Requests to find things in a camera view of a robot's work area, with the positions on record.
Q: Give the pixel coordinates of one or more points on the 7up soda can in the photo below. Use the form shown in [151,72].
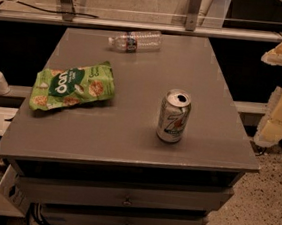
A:
[174,113]

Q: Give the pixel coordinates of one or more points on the clear plastic water bottle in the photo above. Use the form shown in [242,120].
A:
[136,41]

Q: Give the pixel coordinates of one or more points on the grey drawer cabinet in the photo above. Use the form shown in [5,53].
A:
[104,164]

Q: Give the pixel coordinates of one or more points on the green snack chip bag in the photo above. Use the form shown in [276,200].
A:
[54,89]

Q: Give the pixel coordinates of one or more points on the white cardboard box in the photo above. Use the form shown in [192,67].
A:
[12,201]

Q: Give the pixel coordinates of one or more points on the metal frame rail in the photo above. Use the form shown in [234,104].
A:
[236,19]

